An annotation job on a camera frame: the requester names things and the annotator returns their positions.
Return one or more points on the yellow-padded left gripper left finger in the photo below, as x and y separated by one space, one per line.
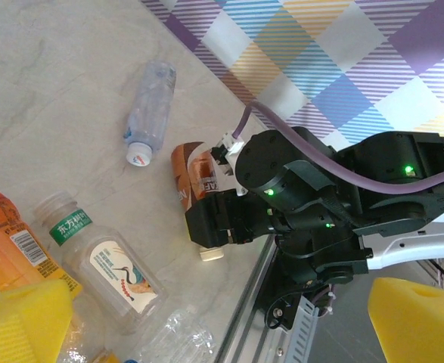
17 325

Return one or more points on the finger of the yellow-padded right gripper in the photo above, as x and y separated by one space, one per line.
210 223

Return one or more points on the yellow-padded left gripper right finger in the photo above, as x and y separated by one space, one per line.
422 329

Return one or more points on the brown coffee drink bottle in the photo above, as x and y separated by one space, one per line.
185 177

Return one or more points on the orange juice bottle yellow label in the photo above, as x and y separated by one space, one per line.
13 242

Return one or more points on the clear bottle bird label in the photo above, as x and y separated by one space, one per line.
119 272

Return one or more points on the crushed bottle blue cola label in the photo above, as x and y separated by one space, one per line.
184 336

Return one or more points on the clear bottle logo white cap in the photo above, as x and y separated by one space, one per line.
151 109

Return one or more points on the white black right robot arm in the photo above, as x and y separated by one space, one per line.
414 246

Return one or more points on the long aluminium base rail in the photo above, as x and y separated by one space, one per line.
252 332

